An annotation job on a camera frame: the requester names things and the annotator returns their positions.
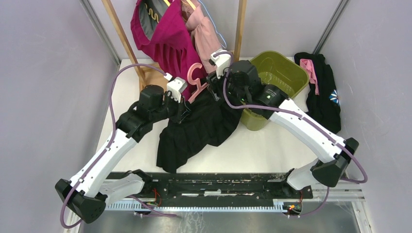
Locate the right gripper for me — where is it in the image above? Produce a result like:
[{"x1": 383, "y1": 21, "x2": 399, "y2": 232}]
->
[{"x1": 207, "y1": 63, "x2": 249, "y2": 103}]

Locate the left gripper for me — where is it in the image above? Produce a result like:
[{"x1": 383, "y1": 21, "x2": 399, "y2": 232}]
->
[{"x1": 151, "y1": 91, "x2": 191, "y2": 123}]

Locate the pink plastic hanger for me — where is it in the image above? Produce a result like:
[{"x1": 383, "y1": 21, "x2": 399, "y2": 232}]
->
[{"x1": 187, "y1": 63, "x2": 208, "y2": 104}]

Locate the black pleated skirt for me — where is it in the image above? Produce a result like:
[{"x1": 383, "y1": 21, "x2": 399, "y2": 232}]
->
[{"x1": 156, "y1": 91, "x2": 242, "y2": 173}]

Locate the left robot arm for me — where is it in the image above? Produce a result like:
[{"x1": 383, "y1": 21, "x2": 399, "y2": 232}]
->
[{"x1": 55, "y1": 85, "x2": 185, "y2": 224}]

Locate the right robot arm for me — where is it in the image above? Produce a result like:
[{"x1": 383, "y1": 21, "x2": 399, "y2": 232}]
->
[{"x1": 207, "y1": 59, "x2": 361, "y2": 198}]

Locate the light pink skirt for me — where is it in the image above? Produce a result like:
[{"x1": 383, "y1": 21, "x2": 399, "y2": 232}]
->
[{"x1": 181, "y1": 0, "x2": 226, "y2": 73}]

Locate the magenta pleated skirt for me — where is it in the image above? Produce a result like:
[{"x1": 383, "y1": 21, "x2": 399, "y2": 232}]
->
[{"x1": 130, "y1": 0, "x2": 208, "y2": 101}]

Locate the light blue hanger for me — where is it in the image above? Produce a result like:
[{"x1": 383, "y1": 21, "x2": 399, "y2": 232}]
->
[{"x1": 198, "y1": 0, "x2": 227, "y2": 49}]

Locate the olive green plastic basket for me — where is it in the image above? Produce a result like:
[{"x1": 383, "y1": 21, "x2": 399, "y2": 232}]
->
[{"x1": 240, "y1": 50, "x2": 310, "y2": 132}]

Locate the wooden clothes rack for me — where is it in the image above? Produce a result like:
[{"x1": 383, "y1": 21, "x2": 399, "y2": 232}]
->
[{"x1": 102, "y1": 0, "x2": 247, "y2": 90}]

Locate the pink cloth on pile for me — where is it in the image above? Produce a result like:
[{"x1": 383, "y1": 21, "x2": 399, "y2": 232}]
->
[{"x1": 299, "y1": 59, "x2": 320, "y2": 95}]

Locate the black garment pile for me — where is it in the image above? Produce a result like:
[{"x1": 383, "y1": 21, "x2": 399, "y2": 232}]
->
[{"x1": 294, "y1": 52, "x2": 341, "y2": 133}]

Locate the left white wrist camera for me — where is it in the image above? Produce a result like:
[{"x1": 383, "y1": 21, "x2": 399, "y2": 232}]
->
[{"x1": 167, "y1": 77, "x2": 188, "y2": 103}]

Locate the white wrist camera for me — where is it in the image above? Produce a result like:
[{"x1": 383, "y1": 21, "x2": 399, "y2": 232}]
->
[
  {"x1": 167, "y1": 77, "x2": 188, "y2": 103},
  {"x1": 210, "y1": 49, "x2": 233, "y2": 79}
]

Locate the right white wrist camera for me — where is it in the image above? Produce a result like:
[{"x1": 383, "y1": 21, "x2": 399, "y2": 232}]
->
[{"x1": 210, "y1": 49, "x2": 233, "y2": 79}]

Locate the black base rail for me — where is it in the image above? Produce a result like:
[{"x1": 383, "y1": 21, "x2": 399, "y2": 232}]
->
[{"x1": 103, "y1": 171, "x2": 313, "y2": 208}]

